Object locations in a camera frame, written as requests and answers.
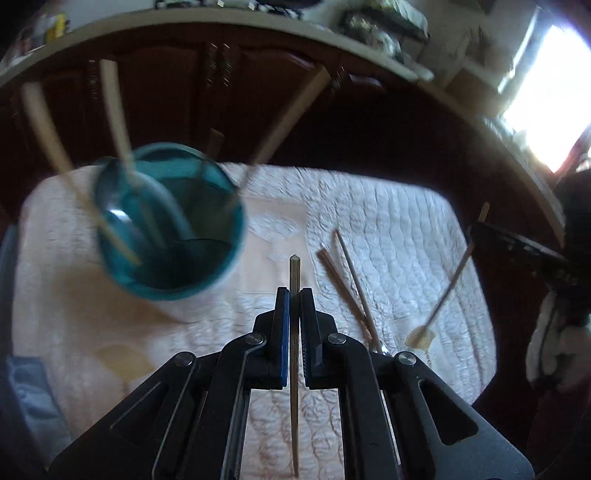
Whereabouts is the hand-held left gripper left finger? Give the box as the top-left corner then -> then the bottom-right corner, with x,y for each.
46,286 -> 293,480

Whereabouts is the person's right hand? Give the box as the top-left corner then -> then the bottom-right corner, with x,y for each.
526,290 -> 591,394

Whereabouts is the grey stone kitchen countertop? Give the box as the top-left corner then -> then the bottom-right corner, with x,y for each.
0,7 -> 571,250

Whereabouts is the red-brown wooden base cabinet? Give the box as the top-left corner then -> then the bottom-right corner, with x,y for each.
0,23 -> 566,287

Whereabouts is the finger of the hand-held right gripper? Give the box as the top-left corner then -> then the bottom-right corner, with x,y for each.
468,220 -> 590,289

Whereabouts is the white quilted cloth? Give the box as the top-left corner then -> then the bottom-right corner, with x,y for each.
11,161 -> 498,480

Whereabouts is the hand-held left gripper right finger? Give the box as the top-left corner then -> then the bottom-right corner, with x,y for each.
299,287 -> 537,480

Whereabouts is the small wooden spoon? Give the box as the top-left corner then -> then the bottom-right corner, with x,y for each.
407,201 -> 491,348

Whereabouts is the black dish rack with dishes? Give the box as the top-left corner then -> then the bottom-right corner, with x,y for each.
341,4 -> 431,43

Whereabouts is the brown wooden chopstick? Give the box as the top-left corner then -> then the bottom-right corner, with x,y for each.
288,253 -> 302,477
317,248 -> 376,344
334,230 -> 385,354

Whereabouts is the teal plastic cup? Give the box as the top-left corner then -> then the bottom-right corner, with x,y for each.
93,142 -> 246,324

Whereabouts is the light bamboo chopstick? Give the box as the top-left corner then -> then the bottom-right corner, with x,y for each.
99,59 -> 163,241
21,82 -> 140,267
225,65 -> 332,209

